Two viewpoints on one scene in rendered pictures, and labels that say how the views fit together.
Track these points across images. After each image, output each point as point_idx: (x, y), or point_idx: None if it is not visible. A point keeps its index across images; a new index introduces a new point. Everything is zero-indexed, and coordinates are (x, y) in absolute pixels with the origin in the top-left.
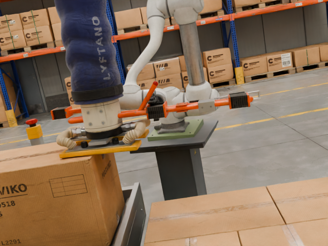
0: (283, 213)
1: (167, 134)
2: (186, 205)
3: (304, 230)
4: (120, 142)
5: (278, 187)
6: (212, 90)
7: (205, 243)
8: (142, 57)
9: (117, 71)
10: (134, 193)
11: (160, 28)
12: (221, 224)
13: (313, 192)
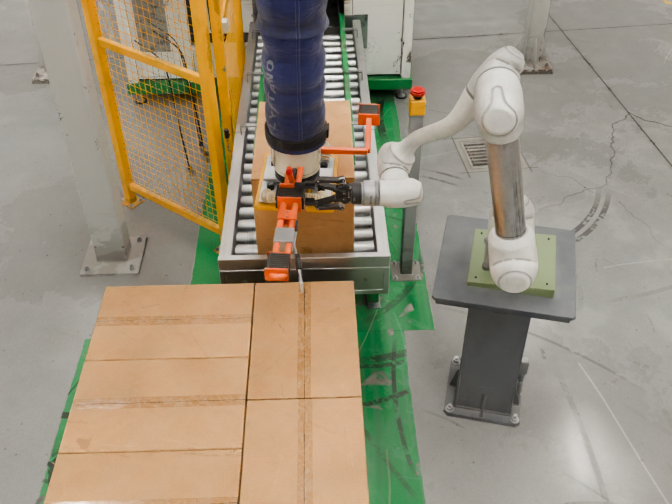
0: (271, 401)
1: (479, 250)
2: (330, 313)
3: (225, 412)
4: (273, 191)
5: (349, 410)
6: (511, 260)
7: (233, 330)
8: (424, 130)
9: (290, 128)
10: (351, 255)
11: (459, 111)
12: (269, 344)
13: (318, 444)
